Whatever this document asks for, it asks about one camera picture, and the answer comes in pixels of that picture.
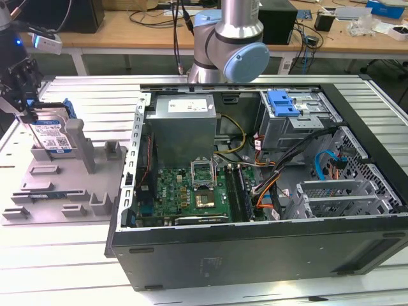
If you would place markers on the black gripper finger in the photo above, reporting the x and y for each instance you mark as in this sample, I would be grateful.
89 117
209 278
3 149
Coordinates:
27 83
9 99

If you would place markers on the hard disk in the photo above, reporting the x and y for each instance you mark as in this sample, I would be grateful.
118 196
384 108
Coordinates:
51 134

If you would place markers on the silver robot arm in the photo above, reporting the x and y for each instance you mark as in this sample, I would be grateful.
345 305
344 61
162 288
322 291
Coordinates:
236 32

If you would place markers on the metal disk bay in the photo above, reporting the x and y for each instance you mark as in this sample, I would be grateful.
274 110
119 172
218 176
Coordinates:
334 191

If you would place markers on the black computer tower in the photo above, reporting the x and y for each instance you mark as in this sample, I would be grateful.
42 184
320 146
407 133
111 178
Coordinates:
79 16

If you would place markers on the grey parts rack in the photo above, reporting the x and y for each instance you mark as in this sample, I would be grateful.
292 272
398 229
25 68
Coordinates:
63 178

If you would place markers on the wooden desk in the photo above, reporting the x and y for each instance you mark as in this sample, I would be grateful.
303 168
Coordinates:
111 35

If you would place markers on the RAM stick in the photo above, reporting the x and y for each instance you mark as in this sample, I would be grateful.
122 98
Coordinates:
48 195

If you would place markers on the grey power supply unit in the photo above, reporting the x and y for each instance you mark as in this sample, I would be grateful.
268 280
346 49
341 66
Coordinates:
181 134

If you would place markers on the green motherboard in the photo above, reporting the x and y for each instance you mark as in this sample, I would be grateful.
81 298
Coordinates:
172 191

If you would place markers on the CPU socket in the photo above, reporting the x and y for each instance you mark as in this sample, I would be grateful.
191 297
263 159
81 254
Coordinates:
205 200

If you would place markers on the black graphics card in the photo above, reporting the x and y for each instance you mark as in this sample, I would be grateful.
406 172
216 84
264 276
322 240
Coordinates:
201 220

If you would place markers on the black RAM slot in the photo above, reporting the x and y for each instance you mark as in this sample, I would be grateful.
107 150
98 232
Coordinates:
237 194
247 194
232 194
243 194

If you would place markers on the black box on desk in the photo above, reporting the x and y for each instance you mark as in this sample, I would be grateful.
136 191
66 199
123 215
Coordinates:
277 25

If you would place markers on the blue plastic drive latch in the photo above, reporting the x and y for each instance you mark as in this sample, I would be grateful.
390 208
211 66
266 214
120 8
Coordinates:
283 105

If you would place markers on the metal optical drive cage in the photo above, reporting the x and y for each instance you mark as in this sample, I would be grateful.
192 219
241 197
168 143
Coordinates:
287 134

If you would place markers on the black open PC case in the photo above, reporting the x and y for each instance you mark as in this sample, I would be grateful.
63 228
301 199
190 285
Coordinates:
255 255

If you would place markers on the small black cube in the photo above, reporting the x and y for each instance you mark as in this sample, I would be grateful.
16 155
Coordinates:
324 21

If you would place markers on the clear plastic bags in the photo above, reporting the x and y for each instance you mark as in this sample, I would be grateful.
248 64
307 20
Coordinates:
363 25

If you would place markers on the blue cardboard box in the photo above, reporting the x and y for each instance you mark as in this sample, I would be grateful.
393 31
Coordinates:
387 8

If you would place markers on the white tray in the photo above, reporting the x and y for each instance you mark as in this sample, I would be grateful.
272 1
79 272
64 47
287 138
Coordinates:
398 32

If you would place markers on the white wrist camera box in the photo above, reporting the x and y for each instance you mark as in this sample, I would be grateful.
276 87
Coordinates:
48 44

